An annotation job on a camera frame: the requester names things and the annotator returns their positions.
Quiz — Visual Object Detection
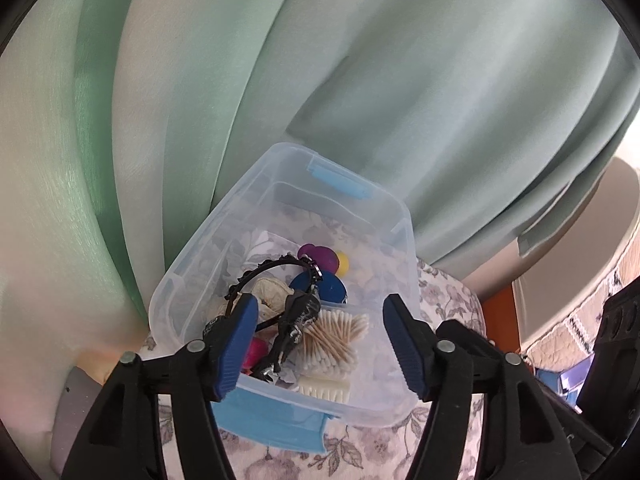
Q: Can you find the pale green curtain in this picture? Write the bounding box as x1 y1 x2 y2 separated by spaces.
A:
0 0 640 376

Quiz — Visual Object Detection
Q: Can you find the bag of cotton swabs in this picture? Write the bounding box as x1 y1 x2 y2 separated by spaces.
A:
299 307 372 380

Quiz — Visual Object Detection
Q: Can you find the black lace headband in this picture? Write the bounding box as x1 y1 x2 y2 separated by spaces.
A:
222 254 323 323

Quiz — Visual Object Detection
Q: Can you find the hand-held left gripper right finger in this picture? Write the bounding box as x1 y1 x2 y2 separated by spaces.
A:
382 293 576 480

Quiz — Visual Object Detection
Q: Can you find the clear plastic storage box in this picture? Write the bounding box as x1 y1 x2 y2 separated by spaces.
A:
148 142 418 453

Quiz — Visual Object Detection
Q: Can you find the white hair claw clip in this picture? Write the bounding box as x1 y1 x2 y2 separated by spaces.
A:
297 376 357 404

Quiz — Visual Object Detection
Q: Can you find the cream lace cloth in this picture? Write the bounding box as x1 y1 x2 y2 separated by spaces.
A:
250 280 297 321

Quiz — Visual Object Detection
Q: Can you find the pink egg toy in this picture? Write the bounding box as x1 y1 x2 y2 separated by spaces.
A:
244 337 269 375

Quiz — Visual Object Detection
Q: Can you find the purple rubber toy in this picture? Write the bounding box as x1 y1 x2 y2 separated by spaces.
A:
297 242 341 273

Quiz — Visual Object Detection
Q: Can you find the red-brown wooden bed frame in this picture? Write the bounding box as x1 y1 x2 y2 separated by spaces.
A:
480 284 522 356

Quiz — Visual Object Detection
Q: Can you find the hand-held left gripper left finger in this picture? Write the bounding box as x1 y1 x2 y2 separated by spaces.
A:
60 293 259 480

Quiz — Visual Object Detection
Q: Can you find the grey floral blanket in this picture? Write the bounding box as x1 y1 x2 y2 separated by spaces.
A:
140 255 493 480

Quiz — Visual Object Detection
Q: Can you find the small blue baseball cap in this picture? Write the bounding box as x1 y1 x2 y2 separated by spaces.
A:
289 269 349 307

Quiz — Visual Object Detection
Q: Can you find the white padded headboard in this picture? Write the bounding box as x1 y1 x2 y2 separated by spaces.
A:
515 157 640 346

